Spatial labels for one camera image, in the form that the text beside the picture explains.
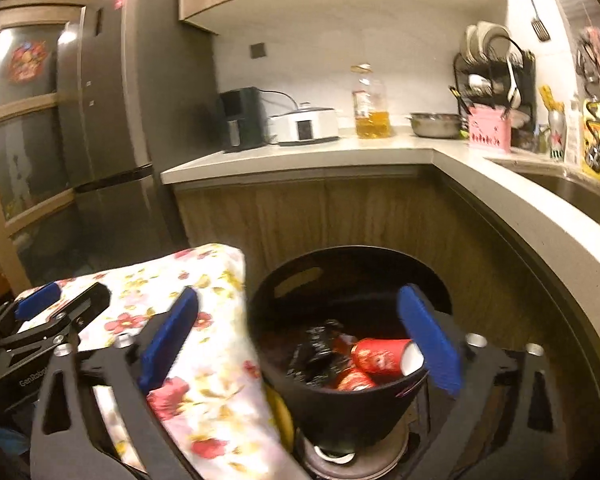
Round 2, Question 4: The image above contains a hanging slotted spatula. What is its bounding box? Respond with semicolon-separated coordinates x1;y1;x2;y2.
516;0;551;42

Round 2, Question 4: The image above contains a white ladle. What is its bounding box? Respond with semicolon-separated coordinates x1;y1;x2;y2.
505;52;523;108

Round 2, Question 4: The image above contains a steel sink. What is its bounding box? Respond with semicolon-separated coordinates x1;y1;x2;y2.
500;160;600;233

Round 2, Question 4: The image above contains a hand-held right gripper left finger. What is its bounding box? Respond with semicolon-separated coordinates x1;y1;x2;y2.
30;286;201;480

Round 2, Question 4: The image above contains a kitchen counter with wooden cabinets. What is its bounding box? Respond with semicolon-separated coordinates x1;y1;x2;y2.
161;135;600;480

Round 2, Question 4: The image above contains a pink dishcloth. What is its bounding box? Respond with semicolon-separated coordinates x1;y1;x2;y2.
577;27;600;86

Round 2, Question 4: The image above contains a steel mixing bowl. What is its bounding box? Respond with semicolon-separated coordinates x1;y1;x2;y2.
406;112;463;139

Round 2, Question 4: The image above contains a white pump bottle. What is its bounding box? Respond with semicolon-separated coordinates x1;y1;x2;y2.
565;95;583;165

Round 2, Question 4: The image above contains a wooden glass panel door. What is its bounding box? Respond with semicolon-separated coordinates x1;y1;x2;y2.
0;0;93;293

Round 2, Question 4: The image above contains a cooking oil bottle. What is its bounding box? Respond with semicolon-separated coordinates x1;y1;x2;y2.
351;64;392;139

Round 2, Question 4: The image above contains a green white drink can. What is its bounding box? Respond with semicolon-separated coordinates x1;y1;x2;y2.
547;110;567;161

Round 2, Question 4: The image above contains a yellow plastic item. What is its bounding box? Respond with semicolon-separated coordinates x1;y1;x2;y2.
266;385;296;453

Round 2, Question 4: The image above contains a yellow flower sprig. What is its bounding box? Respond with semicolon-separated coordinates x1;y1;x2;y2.
537;85;565;113

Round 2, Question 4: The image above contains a grey refrigerator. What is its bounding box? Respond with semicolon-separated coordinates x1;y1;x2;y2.
56;0;221;271

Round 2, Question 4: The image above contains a large black plastic bag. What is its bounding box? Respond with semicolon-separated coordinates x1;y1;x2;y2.
285;321;353;387

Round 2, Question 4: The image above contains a black air fryer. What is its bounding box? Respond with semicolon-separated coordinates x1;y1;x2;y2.
217;86;270;152

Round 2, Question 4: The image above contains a round grey stand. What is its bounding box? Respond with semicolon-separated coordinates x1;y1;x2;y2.
297;427;411;480

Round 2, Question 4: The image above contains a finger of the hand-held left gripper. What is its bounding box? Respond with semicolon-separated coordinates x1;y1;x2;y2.
0;282;112;361
0;282;62;346

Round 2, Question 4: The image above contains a black cooking utensil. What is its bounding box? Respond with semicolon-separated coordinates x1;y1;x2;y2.
449;86;473;116

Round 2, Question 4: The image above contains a white electric cooker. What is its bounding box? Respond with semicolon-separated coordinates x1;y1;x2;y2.
269;103;341;146

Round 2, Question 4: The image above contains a black power cable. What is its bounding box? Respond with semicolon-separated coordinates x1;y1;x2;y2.
260;90;301;111

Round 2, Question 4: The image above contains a red flower decal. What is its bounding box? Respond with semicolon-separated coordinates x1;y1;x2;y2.
7;41;48;85

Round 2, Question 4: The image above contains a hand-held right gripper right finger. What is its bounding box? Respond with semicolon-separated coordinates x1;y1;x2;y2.
397;284;567;480

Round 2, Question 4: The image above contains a black trash bin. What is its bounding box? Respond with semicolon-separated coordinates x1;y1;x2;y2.
247;246;453;456

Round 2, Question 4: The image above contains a red paper cup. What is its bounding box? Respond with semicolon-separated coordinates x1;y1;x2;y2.
351;337;426;377
336;367;378;392

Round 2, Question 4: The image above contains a pink utensil holder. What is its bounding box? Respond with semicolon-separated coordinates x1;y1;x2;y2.
467;106;512;153

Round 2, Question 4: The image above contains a black dish rack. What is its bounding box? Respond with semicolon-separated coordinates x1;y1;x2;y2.
452;35;537;148

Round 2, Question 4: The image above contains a kitchen faucet with rag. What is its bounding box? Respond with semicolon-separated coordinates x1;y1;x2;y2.
577;30;600;171

